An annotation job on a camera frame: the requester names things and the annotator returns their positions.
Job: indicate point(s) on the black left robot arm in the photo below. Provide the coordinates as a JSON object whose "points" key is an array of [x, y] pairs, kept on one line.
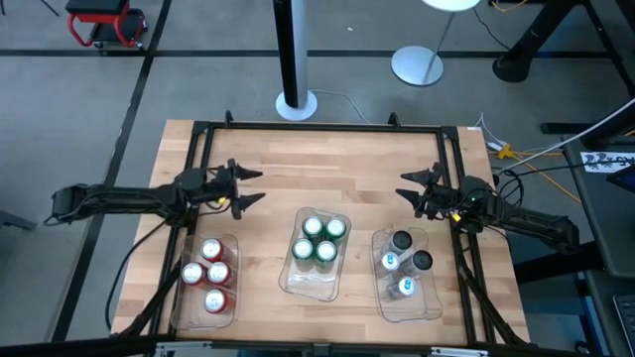
{"points": [[124, 196]]}

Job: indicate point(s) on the dark grey desk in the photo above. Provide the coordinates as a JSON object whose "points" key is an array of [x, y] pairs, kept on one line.
{"points": [[610, 233]]}

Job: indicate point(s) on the thin black desk bar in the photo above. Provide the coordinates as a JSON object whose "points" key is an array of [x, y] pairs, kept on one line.
{"points": [[608, 42]]}

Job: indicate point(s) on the black floor stand base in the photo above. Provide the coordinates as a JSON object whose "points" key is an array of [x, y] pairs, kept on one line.
{"points": [[546, 263]]}

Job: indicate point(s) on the white round lamp base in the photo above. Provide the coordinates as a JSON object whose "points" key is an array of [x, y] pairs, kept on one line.
{"points": [[417, 64]]}

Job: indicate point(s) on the black metal table frame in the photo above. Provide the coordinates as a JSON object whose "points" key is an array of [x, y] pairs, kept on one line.
{"points": [[322, 127]]}

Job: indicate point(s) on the black overhead beam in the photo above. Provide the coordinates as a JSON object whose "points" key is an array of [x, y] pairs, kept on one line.
{"points": [[74, 347]]}

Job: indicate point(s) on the red Fanta soda can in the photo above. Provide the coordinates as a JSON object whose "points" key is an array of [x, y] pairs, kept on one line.
{"points": [[212, 249], [215, 300], [218, 273], [193, 273]]}

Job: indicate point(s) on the dark tablet screen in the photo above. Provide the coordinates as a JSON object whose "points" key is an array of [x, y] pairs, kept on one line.
{"points": [[626, 181]]}

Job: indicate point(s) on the green Sprite soda can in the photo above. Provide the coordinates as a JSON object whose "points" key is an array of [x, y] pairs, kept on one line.
{"points": [[312, 225], [326, 251], [302, 249], [336, 227]]}

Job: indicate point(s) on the black grey post round base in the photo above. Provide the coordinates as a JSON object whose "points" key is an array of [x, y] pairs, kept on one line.
{"points": [[290, 49]]}

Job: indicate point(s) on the grey furniture foot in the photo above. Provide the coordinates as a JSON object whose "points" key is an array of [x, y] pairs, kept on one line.
{"points": [[17, 221]]}

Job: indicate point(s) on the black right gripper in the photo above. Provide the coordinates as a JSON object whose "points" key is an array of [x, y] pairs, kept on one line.
{"points": [[444, 196]]}

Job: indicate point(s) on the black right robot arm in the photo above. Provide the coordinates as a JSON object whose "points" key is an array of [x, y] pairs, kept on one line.
{"points": [[536, 225]]}

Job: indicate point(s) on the white paper black print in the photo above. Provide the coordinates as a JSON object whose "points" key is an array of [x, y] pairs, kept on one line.
{"points": [[595, 166]]}

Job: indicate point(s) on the blue plastic panel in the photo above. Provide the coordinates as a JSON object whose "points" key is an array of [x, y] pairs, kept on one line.
{"points": [[593, 317]]}

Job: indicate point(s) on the red rolling stool black seat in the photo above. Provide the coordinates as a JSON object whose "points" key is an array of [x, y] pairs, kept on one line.
{"points": [[96, 6]]}

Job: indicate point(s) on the black keyboard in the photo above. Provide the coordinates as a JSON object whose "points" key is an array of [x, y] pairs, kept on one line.
{"points": [[627, 317]]}

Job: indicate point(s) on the black flat foot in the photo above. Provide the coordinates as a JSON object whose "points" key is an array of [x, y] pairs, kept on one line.
{"points": [[565, 128]]}

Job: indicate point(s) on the clear plastic bin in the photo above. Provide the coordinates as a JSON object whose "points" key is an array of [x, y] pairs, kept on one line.
{"points": [[310, 287], [426, 312], [183, 312]]}

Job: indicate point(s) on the thick black desk leg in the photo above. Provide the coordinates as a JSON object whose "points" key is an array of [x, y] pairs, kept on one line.
{"points": [[526, 44]]}

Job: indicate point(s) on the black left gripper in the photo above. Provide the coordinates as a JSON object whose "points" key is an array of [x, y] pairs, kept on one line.
{"points": [[218, 186]]}

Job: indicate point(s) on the silver mounting bracket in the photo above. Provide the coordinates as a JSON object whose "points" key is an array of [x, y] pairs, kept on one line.
{"points": [[459, 352], [183, 349]]}

